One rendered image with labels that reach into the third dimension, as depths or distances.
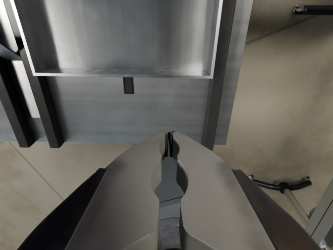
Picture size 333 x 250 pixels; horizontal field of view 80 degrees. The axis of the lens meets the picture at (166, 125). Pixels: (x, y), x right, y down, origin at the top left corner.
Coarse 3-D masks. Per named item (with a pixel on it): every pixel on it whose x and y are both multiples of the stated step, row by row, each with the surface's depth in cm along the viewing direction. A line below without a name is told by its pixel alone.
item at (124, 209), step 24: (144, 144) 11; (120, 168) 9; (144, 168) 9; (96, 192) 8; (120, 192) 8; (144, 192) 8; (96, 216) 7; (120, 216) 7; (144, 216) 7; (72, 240) 6; (96, 240) 6; (120, 240) 6; (144, 240) 6
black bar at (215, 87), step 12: (228, 0) 26; (228, 12) 26; (228, 24) 27; (228, 36) 28; (228, 48) 29; (216, 60) 29; (216, 72) 30; (216, 84) 31; (216, 96) 32; (216, 108) 33; (216, 120) 34; (204, 132) 36; (204, 144) 36
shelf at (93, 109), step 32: (0, 0) 28; (0, 32) 30; (64, 96) 34; (96, 96) 34; (128, 96) 34; (160, 96) 34; (192, 96) 34; (224, 96) 34; (0, 128) 37; (32, 128) 37; (64, 128) 37; (96, 128) 37; (128, 128) 37; (160, 128) 37; (192, 128) 37; (224, 128) 37
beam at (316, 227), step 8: (328, 192) 104; (320, 200) 110; (328, 200) 104; (320, 208) 110; (328, 208) 104; (312, 216) 115; (320, 216) 110; (328, 216) 104; (312, 224) 115; (320, 224) 109; (328, 224) 104; (312, 232) 115; (320, 232) 109; (328, 232) 105; (320, 240) 109; (328, 240) 108
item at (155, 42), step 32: (32, 0) 27; (64, 0) 27; (96, 0) 27; (128, 0) 27; (160, 0) 27; (192, 0) 27; (32, 32) 28; (64, 32) 29; (96, 32) 29; (128, 32) 29; (160, 32) 29; (192, 32) 29; (32, 64) 28; (64, 64) 31; (96, 64) 31; (128, 64) 31; (160, 64) 31; (192, 64) 31
